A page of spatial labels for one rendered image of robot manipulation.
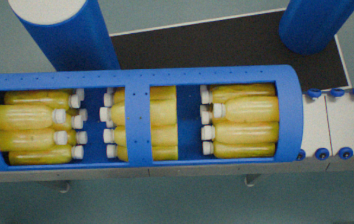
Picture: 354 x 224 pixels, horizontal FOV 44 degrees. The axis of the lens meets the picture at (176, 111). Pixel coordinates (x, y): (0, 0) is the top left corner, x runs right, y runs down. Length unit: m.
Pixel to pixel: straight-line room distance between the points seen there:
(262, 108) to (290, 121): 0.08
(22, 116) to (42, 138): 0.08
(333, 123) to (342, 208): 1.01
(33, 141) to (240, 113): 0.58
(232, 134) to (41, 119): 0.52
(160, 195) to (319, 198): 0.83
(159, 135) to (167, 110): 0.08
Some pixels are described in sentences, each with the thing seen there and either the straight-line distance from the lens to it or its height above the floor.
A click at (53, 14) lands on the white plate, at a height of 1.04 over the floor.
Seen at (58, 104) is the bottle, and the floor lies 1.14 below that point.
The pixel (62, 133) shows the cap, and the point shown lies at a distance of 1.28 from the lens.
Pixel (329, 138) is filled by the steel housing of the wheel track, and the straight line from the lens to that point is 1.53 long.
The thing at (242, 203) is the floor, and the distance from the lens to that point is 2.36.
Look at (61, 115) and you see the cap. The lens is 1.24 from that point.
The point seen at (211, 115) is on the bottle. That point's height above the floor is 1.08.
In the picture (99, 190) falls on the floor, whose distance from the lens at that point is 2.38.
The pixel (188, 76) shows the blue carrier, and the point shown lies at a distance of 1.20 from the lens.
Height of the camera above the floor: 2.33
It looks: 74 degrees down
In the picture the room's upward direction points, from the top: straight up
